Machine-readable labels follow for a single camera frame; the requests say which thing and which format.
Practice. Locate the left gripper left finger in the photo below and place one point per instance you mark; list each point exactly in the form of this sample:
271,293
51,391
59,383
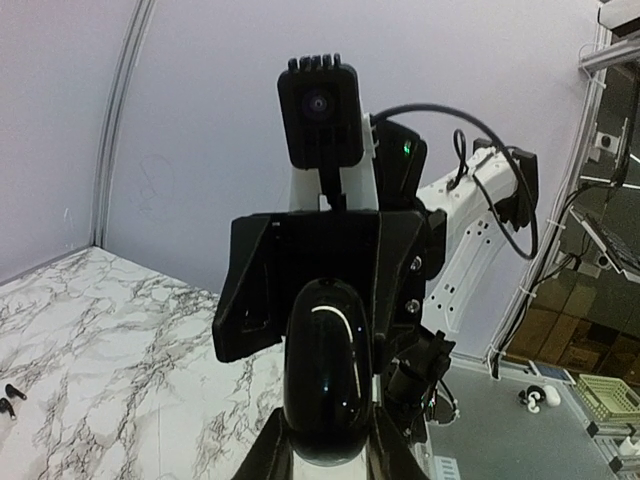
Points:
271,456

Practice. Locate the black earbud charging case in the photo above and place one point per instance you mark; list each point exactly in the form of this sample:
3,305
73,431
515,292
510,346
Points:
328,373

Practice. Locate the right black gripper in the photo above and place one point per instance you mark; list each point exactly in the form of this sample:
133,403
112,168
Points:
386,256

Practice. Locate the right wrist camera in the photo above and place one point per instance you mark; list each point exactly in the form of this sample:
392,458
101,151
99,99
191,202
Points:
321,111

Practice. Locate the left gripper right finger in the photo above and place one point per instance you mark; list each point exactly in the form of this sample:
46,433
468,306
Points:
387,455

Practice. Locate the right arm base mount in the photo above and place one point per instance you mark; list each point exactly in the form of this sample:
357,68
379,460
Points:
412,381

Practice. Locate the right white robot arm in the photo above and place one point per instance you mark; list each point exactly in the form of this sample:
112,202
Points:
487,198

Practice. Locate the beige plastic basket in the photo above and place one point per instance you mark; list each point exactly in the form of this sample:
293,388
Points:
609,399

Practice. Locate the black earbud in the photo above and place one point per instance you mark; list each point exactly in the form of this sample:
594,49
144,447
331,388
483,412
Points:
6,407
12,392

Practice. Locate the laptop on stand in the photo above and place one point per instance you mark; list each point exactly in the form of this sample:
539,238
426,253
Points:
619,255

